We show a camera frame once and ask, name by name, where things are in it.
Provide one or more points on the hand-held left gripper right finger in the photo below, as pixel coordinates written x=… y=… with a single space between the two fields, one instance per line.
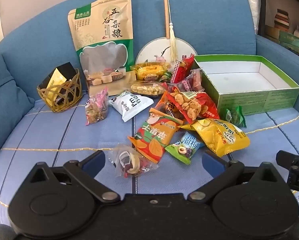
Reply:
x=211 y=160

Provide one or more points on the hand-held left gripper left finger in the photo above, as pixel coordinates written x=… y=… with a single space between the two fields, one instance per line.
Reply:
x=95 y=160

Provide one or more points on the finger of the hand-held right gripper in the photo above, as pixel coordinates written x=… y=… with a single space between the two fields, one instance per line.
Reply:
x=289 y=158

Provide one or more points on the yellow chips packet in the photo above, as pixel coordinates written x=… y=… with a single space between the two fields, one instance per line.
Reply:
x=219 y=136

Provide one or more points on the pink label clear snack packet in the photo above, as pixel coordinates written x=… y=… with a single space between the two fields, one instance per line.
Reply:
x=97 y=107

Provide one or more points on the red fried snack packet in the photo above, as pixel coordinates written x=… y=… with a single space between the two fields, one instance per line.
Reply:
x=192 y=105

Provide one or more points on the orange label clear snack packet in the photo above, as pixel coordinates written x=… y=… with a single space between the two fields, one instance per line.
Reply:
x=167 y=107

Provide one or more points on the green cardboard box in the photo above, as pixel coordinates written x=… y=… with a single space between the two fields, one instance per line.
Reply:
x=252 y=100

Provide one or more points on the clear date packet red label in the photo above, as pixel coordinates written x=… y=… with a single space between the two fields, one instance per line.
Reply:
x=180 y=87

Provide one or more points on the small green blue snack packet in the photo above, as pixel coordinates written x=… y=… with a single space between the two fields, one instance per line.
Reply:
x=185 y=147

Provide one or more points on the clear packet with barcode label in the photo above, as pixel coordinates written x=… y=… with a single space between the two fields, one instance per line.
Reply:
x=130 y=161

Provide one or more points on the orange green snack packet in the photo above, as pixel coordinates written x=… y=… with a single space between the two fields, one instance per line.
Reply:
x=154 y=137

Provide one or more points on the woven bamboo basket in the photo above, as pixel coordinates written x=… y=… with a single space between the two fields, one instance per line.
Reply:
x=64 y=106

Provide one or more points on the small red white snack packet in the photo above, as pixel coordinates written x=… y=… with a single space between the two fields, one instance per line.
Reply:
x=197 y=80

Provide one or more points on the clear peanut packet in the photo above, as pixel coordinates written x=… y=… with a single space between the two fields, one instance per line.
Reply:
x=147 y=88

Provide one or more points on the black box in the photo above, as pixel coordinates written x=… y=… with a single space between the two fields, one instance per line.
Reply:
x=67 y=70

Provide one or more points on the small green candy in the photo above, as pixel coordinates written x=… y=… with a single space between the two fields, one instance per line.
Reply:
x=166 y=76

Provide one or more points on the red checkered snack packet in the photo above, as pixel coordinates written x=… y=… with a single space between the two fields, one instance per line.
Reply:
x=182 y=68

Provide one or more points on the blue pillow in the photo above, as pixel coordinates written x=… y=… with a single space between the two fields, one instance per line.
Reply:
x=7 y=105

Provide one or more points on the yellow corn snack packet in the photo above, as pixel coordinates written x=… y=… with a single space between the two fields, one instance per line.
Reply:
x=149 y=71

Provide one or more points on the green boxes stack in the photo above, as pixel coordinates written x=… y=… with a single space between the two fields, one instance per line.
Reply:
x=290 y=41

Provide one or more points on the large kraft green grain pouch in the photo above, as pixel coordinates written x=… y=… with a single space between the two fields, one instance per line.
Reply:
x=102 y=42

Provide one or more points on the round fan with tassel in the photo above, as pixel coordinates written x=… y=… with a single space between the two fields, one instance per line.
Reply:
x=149 y=51

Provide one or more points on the striped vase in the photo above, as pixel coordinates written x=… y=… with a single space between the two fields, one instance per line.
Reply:
x=282 y=20

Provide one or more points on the blue sofa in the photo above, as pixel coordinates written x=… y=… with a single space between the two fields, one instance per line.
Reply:
x=214 y=17

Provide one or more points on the dark shelf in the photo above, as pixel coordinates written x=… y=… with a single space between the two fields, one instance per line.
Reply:
x=264 y=5

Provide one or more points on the white roll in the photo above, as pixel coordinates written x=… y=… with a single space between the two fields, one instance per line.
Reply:
x=250 y=5

